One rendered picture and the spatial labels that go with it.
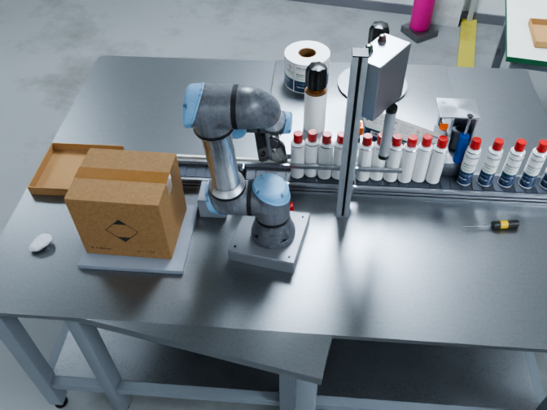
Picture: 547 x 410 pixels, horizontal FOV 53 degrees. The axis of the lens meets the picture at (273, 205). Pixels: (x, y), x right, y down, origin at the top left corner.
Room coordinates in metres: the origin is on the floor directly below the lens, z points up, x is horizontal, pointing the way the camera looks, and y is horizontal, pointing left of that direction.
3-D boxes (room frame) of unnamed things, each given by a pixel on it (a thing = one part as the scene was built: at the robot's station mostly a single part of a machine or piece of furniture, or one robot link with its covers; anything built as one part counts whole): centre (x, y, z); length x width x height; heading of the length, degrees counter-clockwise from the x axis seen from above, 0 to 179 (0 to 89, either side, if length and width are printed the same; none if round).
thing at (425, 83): (1.93, -0.39, 0.86); 0.80 x 0.67 x 0.05; 84
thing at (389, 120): (1.38, -0.38, 1.18); 0.04 x 0.04 x 0.21
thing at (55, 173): (1.60, 0.77, 0.85); 0.30 x 0.26 x 0.04; 84
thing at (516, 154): (1.43, -0.86, 0.98); 0.05 x 0.05 x 0.20
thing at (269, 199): (1.23, 0.01, 1.05); 0.13 x 0.12 x 0.14; 83
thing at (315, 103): (1.79, -0.18, 1.03); 0.09 x 0.09 x 0.30
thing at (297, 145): (1.51, -0.09, 0.98); 0.05 x 0.05 x 0.20
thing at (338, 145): (1.50, -0.25, 0.98); 0.05 x 0.05 x 0.20
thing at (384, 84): (1.40, -0.32, 1.38); 0.17 x 0.10 x 0.19; 139
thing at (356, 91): (1.35, -0.25, 1.16); 0.04 x 0.04 x 0.67; 84
